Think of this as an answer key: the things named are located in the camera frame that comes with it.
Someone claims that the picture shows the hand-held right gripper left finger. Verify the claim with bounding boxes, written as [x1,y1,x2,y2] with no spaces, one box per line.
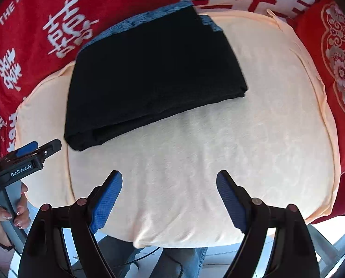
[18,170,123,278]

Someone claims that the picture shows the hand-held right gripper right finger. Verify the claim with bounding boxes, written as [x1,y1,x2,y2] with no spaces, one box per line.
[216,170,319,278]

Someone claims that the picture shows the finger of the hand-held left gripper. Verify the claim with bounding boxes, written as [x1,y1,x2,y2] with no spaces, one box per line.
[35,139,62,160]
[16,141,39,157]

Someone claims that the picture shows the black pants with blue waistband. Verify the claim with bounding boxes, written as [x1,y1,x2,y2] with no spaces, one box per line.
[64,0,249,152]

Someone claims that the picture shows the person's left forearm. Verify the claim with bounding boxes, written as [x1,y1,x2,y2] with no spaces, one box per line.
[0,233,22,270]

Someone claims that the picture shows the person's left hand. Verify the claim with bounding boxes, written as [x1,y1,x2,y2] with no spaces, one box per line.
[0,182,30,251]

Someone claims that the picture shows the person's left leg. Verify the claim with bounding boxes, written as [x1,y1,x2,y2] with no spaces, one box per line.
[96,234,145,278]

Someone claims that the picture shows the person's leg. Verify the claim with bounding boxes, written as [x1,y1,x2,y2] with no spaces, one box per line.
[96,234,145,278]
[158,246,209,278]

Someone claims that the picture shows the peach folded garment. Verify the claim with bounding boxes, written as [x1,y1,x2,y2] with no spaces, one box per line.
[16,9,341,249]

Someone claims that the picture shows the person's right leg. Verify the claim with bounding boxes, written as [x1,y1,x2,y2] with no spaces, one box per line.
[158,246,209,278]

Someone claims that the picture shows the red printed blanket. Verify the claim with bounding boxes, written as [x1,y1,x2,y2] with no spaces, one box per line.
[0,0,332,158]

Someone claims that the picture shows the red embroidered pillow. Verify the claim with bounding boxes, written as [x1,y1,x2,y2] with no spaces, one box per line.
[293,0,345,218]

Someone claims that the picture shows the black cable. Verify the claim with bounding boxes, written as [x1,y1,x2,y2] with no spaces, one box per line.
[115,247,186,278]

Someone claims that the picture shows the grey metal frame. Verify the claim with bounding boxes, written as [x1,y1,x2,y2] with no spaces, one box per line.
[304,205,345,278]

